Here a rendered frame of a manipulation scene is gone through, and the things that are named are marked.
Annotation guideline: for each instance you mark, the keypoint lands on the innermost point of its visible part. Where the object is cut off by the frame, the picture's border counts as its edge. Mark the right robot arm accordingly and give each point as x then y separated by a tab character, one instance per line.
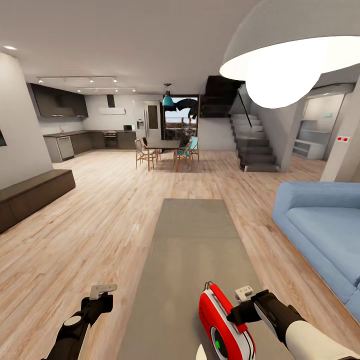
302	339

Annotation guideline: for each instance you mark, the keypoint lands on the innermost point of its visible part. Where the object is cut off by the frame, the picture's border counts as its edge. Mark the sofa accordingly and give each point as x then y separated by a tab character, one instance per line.
322	221

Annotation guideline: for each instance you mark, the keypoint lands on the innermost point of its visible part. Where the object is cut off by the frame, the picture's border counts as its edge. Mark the dishwasher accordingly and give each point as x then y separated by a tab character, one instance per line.
65	147

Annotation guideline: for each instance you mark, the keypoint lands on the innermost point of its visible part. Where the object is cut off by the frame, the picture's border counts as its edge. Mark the radio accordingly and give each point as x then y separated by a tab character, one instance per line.
230	341

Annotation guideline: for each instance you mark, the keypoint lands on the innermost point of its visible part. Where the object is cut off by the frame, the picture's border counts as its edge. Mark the coffee table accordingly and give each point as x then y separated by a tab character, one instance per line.
195	242

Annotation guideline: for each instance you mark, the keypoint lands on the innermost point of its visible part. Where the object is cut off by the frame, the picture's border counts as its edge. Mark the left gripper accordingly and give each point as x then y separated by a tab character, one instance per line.
102	305

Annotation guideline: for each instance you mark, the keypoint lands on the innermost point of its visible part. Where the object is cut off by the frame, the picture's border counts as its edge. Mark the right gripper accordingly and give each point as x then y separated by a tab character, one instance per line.
240	315

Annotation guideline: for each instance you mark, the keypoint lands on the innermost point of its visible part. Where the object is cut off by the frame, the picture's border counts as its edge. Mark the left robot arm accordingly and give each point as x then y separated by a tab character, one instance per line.
73	336

